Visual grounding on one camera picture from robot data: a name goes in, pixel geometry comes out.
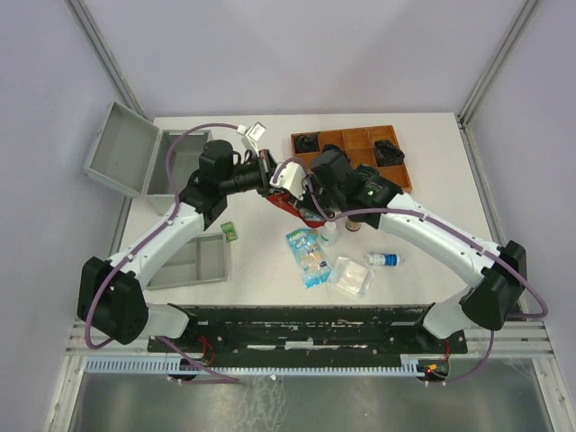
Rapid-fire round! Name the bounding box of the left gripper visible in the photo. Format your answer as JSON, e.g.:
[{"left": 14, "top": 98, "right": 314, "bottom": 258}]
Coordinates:
[{"left": 220, "top": 148, "right": 285, "bottom": 197}]

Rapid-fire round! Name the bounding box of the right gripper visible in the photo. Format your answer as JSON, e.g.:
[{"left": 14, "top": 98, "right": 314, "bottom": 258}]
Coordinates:
[{"left": 289, "top": 171, "right": 344, "bottom": 221}]

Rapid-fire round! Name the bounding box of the red first aid pouch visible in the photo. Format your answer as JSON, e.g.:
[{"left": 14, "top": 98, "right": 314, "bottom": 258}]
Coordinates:
[{"left": 266, "top": 191, "right": 326, "bottom": 229}]

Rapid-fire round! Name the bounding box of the white gauze packet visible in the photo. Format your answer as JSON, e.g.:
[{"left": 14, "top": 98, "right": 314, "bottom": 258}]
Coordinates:
[{"left": 327, "top": 256, "right": 375, "bottom": 299}]

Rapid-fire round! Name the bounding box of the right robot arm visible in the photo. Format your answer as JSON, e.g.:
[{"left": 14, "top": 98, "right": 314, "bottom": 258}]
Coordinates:
[{"left": 308, "top": 147, "right": 527, "bottom": 352}]

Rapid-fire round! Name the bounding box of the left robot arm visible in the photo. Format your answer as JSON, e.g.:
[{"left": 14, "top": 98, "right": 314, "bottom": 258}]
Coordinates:
[{"left": 77, "top": 139, "right": 276, "bottom": 351}]

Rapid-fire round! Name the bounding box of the rolled tie green pattern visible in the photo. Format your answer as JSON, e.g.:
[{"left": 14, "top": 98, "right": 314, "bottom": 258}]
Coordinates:
[{"left": 293, "top": 132, "right": 320, "bottom": 154}]

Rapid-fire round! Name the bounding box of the rolled tie yellow blue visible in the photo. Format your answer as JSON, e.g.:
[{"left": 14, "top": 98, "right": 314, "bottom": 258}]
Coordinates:
[{"left": 355, "top": 164, "right": 380, "bottom": 178}]

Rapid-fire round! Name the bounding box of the brown bottle orange cap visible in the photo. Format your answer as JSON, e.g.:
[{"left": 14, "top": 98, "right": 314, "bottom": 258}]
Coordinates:
[{"left": 345, "top": 218, "right": 362, "bottom": 232}]

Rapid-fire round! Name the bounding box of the small white bottle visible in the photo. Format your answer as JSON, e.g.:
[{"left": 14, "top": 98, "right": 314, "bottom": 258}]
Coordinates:
[{"left": 318, "top": 221, "right": 338, "bottom": 247}]

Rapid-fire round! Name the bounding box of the blue cotton swab packet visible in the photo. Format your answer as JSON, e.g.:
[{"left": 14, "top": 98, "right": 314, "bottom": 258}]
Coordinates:
[{"left": 285, "top": 229, "right": 332, "bottom": 289}]

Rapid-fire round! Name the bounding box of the wooden compartment tray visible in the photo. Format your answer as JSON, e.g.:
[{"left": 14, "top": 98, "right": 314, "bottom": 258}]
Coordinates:
[{"left": 290, "top": 125, "right": 412, "bottom": 193}]

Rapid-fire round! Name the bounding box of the rolled tie dark dotted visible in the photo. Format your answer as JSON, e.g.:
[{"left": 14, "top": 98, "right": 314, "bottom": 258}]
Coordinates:
[{"left": 373, "top": 139, "right": 405, "bottom": 167}]

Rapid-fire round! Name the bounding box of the small green packet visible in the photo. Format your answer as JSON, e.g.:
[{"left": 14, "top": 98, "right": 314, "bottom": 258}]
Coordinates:
[{"left": 220, "top": 221, "right": 239, "bottom": 242}]

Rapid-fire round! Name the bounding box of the lying white blue bottle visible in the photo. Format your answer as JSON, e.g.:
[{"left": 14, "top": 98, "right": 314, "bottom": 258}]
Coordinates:
[{"left": 364, "top": 252, "right": 404, "bottom": 267}]

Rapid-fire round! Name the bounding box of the grey plastic insert tray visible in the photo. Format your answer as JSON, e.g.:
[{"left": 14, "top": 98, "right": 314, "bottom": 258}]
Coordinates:
[{"left": 147, "top": 233, "right": 230, "bottom": 291}]

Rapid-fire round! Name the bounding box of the grey open metal box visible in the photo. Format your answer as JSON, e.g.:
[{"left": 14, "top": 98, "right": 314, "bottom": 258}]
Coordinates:
[{"left": 84, "top": 102, "right": 212, "bottom": 216}]

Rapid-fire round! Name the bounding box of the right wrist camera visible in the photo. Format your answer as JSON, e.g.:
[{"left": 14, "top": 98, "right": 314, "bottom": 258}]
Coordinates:
[{"left": 269, "top": 158, "right": 307, "bottom": 201}]

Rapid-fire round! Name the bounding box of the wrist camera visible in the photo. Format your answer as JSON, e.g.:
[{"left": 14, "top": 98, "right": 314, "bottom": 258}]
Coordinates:
[
  {"left": 269, "top": 158, "right": 307, "bottom": 201},
  {"left": 236, "top": 121, "right": 266, "bottom": 155}
]

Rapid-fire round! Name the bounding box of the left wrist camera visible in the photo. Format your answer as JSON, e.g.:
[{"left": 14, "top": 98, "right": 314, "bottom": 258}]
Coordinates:
[{"left": 236, "top": 121, "right": 266, "bottom": 155}]

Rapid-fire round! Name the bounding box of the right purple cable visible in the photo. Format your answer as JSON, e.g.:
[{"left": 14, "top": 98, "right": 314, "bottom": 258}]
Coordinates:
[{"left": 274, "top": 161, "right": 550, "bottom": 386}]

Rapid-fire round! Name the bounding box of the purple cable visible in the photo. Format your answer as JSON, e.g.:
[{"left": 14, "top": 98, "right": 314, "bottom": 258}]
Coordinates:
[
  {"left": 274, "top": 161, "right": 550, "bottom": 386},
  {"left": 84, "top": 123, "right": 248, "bottom": 386}
]

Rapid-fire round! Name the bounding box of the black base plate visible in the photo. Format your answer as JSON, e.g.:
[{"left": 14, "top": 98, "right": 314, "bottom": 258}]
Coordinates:
[{"left": 172, "top": 305, "right": 468, "bottom": 362}]

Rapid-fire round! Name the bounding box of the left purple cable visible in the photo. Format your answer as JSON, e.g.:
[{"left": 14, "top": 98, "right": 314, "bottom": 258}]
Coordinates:
[{"left": 84, "top": 123, "right": 248, "bottom": 386}]

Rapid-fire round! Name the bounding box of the white slotted cable duct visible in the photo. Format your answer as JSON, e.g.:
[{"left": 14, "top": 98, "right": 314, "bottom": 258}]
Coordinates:
[{"left": 85, "top": 355, "right": 427, "bottom": 375}]

